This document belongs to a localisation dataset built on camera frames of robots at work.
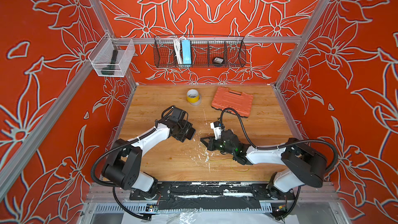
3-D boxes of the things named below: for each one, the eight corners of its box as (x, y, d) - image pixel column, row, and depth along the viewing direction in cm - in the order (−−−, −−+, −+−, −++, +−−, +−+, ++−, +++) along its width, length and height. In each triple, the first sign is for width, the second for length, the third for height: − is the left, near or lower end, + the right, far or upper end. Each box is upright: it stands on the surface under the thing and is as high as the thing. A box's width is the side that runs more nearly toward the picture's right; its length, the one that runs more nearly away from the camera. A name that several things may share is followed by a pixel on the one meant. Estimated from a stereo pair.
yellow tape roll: (187, 104, 109) (186, 98, 104) (187, 95, 115) (187, 88, 109) (199, 104, 109) (199, 98, 104) (199, 95, 115) (199, 88, 109)
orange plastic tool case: (209, 107, 107) (210, 103, 104) (217, 89, 119) (217, 85, 115) (248, 119, 101) (250, 115, 97) (252, 99, 113) (254, 94, 109)
